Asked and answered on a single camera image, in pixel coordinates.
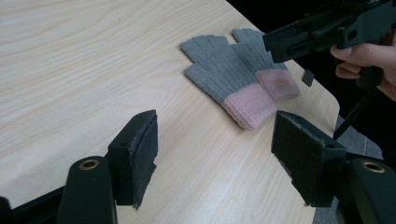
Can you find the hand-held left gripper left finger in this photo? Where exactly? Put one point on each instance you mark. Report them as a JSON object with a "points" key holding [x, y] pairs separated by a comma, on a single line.
{"points": [[134, 158]]}

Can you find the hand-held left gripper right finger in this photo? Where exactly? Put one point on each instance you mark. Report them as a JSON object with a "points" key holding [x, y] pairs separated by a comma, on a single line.
{"points": [[308, 158]]}

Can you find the grey pink glove with label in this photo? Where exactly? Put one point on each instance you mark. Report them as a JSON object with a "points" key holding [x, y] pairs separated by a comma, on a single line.
{"points": [[277, 84]]}

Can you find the grey and pink knit glove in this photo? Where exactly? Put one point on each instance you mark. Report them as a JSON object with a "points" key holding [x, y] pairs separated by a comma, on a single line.
{"points": [[218, 68]]}

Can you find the small black square piece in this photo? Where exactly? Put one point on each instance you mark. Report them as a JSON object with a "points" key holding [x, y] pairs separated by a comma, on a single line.
{"points": [[307, 77]]}

